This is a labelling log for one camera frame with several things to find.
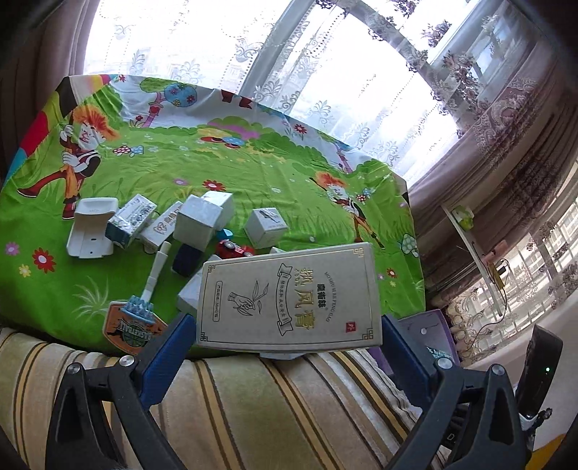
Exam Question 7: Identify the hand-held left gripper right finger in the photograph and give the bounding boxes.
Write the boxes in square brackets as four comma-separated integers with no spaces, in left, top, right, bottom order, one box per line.
[381,314,531,470]

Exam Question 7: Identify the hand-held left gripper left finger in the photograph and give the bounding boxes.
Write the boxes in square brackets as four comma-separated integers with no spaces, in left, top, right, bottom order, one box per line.
[45,312,197,470]

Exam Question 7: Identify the white brush with blue bristles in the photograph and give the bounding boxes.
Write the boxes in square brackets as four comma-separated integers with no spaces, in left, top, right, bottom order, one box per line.
[123,241,173,324]

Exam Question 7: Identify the red toy car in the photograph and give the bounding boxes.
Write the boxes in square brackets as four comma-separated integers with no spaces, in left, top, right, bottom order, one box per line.
[216,239,256,259]

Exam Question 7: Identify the narrow white printed box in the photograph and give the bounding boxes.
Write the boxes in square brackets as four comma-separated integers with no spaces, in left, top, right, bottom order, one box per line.
[139,202,184,251]

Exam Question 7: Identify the large beige box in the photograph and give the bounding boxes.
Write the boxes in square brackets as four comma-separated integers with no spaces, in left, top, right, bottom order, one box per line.
[194,243,384,358]

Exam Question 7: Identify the teal print white box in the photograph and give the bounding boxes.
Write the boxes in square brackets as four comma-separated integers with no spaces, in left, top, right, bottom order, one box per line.
[105,194,158,248]

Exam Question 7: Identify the large plain white box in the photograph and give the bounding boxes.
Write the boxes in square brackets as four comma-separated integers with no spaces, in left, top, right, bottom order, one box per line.
[174,191,236,251]

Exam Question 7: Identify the white plastic holder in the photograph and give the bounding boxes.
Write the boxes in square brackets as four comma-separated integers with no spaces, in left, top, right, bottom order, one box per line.
[66,197,119,259]

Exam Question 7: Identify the orange shield badge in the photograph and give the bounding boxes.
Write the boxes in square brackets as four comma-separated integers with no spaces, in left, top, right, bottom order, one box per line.
[103,302,169,352]

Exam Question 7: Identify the cream lace-trim curtain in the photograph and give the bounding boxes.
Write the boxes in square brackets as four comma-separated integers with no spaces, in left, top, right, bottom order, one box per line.
[447,289,520,358]

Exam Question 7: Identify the dark blue box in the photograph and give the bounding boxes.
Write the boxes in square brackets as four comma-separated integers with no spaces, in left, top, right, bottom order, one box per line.
[172,244,206,277]

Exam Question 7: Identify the striped cushion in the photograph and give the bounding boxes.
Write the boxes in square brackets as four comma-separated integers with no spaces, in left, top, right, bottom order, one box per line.
[0,325,452,470]

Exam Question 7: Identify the pink small item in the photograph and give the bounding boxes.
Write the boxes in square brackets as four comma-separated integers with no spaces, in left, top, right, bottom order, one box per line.
[485,241,509,265]

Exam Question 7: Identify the glass side table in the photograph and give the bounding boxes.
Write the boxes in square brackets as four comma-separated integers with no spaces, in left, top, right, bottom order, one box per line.
[441,201,511,317]

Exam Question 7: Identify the small white cube box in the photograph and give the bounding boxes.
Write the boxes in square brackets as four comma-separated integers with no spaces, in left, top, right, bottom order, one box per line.
[244,207,288,249]

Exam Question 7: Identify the printed cartoon green blanket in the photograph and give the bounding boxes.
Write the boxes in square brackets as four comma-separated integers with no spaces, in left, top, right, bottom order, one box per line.
[0,73,425,358]

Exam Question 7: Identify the mauve embroidered curtain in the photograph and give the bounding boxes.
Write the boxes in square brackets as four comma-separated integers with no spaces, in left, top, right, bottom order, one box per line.
[409,45,578,290]
[0,0,109,150]

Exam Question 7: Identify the white lace curtain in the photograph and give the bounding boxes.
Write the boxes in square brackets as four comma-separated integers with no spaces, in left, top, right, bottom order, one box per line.
[83,0,543,181]

